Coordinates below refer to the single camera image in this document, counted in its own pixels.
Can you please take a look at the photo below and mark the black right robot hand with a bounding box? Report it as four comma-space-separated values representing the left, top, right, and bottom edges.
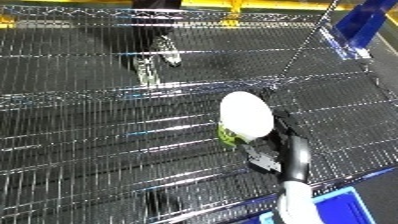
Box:
241, 108, 313, 184

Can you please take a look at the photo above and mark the white paper cup green band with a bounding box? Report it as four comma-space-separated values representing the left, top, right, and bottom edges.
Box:
214, 90, 278, 150

